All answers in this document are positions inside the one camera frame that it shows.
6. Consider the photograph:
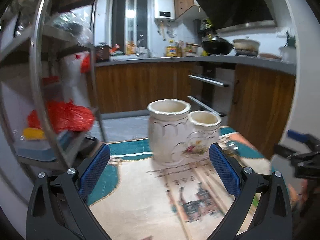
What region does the printed horse table mat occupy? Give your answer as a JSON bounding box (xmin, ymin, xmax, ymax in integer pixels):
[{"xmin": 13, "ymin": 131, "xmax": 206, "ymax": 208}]
[{"xmin": 86, "ymin": 126, "xmax": 276, "ymax": 240}]

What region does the red plastic bag lower shelf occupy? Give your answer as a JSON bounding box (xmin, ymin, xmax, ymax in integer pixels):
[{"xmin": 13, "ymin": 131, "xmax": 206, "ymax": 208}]
[{"xmin": 26, "ymin": 100, "xmax": 96, "ymax": 133}]

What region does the built-in oven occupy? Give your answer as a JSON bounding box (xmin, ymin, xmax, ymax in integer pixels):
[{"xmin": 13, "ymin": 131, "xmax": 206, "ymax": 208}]
[{"xmin": 188, "ymin": 62, "xmax": 235, "ymax": 120}]

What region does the white ceramic double utensil holder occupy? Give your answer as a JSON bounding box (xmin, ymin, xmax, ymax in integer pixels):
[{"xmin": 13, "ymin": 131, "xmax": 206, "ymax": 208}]
[{"xmin": 148, "ymin": 99, "xmax": 222, "ymax": 166}]

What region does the white cooking pot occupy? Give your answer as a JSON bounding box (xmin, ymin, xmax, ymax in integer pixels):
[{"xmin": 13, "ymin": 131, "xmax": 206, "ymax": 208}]
[{"xmin": 233, "ymin": 39, "xmax": 260, "ymax": 56}]

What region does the black wok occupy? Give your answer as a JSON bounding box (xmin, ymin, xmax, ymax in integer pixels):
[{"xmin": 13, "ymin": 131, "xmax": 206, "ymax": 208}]
[{"xmin": 201, "ymin": 36, "xmax": 234, "ymax": 55}]

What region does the yellow tin can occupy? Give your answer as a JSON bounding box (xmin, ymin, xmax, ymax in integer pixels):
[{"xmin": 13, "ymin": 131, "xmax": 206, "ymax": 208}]
[{"xmin": 166, "ymin": 46, "xmax": 177, "ymax": 57}]

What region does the black range hood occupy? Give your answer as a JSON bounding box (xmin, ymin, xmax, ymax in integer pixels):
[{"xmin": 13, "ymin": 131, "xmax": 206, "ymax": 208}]
[{"xmin": 195, "ymin": 0, "xmax": 277, "ymax": 33}]

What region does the red bag hanging upper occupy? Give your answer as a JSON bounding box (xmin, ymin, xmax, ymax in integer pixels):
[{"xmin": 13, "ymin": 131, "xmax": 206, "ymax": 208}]
[{"xmin": 75, "ymin": 53, "xmax": 91, "ymax": 74}]

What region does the dark rice cooker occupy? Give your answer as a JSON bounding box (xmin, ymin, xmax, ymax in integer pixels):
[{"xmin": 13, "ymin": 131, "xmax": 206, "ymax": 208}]
[{"xmin": 95, "ymin": 42, "xmax": 110, "ymax": 63}]

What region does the stainless steel shelf rack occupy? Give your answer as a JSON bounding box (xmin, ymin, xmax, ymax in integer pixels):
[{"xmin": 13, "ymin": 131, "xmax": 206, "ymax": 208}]
[{"xmin": 1, "ymin": 0, "xmax": 101, "ymax": 181}]

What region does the white water heater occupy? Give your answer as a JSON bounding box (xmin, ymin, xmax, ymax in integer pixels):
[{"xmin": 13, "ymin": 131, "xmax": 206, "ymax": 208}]
[{"xmin": 154, "ymin": 0, "xmax": 175, "ymax": 20}]

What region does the clear plastic bag on shelf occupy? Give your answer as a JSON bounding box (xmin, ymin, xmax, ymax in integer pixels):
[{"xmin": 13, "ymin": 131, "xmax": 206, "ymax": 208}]
[{"xmin": 48, "ymin": 12, "xmax": 93, "ymax": 44}]

